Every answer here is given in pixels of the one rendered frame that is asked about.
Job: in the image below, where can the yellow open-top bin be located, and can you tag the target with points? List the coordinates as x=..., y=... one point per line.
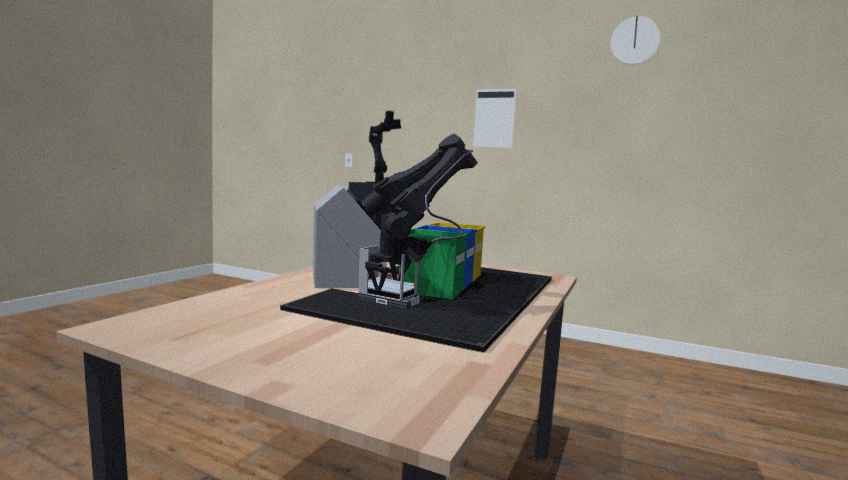
x=478, y=244

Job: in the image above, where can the green bin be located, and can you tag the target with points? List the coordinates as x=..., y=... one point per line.
x=441, y=270

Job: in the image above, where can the blue open tray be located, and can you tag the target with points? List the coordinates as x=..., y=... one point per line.
x=469, y=251

